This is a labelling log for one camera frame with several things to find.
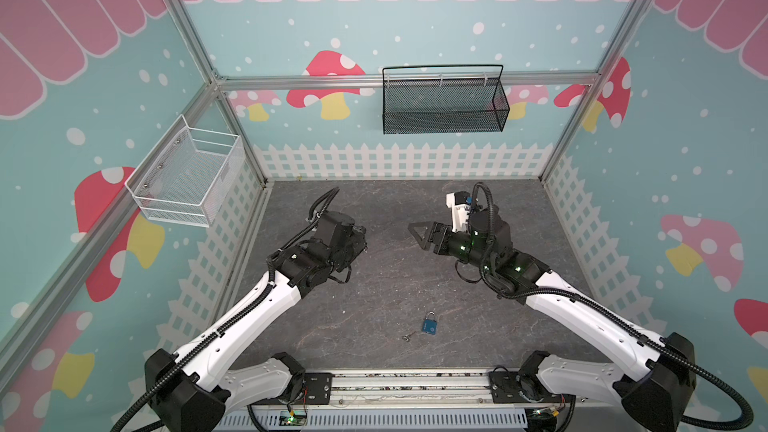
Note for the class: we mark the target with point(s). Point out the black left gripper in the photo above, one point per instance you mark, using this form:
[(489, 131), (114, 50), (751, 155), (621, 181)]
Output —
[(359, 243)]

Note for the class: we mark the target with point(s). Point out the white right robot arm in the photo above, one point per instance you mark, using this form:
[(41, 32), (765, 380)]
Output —
[(651, 388)]

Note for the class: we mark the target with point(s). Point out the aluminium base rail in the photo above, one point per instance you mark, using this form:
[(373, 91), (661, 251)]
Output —
[(424, 400)]

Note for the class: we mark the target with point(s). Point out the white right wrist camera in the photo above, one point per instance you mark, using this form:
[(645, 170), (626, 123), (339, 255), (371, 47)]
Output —
[(460, 206)]

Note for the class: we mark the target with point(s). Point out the black mesh wall basket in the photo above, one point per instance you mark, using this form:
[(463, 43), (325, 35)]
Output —
[(437, 99)]

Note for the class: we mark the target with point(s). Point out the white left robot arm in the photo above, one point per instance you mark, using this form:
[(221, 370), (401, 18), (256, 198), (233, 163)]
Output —
[(193, 388)]

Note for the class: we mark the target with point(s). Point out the blue padlock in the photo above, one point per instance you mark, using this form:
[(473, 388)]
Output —
[(430, 324)]

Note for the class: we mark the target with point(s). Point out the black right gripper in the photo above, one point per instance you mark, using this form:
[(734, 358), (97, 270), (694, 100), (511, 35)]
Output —
[(452, 237)]

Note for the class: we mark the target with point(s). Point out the white wire wall basket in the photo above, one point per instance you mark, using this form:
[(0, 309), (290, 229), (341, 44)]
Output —
[(187, 177)]

